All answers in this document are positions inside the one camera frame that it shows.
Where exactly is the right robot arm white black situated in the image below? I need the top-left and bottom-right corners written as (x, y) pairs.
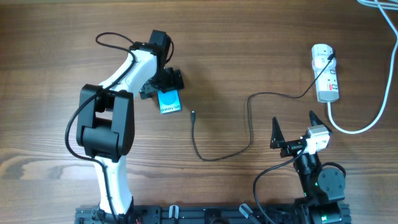
top-left (270, 111), bottom-right (346, 223)

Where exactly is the white power strip cord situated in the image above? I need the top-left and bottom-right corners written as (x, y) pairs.
top-left (326, 0), bottom-right (398, 135)

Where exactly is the blue Galaxy smartphone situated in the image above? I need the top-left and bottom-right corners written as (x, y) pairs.
top-left (157, 90), bottom-right (182, 114)

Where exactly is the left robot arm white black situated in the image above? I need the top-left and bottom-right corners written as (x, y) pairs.
top-left (71, 30), bottom-right (184, 223)

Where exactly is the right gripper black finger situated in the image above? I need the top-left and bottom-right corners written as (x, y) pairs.
top-left (309, 110), bottom-right (332, 134)
top-left (271, 117), bottom-right (285, 143)

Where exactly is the white charger plug adapter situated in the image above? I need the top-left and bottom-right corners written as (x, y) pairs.
top-left (312, 54), bottom-right (336, 71)

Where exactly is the white power strip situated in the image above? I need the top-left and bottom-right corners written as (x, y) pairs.
top-left (312, 44), bottom-right (339, 103)

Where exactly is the white cable top corner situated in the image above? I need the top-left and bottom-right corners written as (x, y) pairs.
top-left (356, 0), bottom-right (398, 11)

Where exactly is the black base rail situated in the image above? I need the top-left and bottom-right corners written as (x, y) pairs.
top-left (75, 203), bottom-right (352, 224)

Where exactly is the black charger cable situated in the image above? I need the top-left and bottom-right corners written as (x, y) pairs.
top-left (190, 51), bottom-right (336, 162)

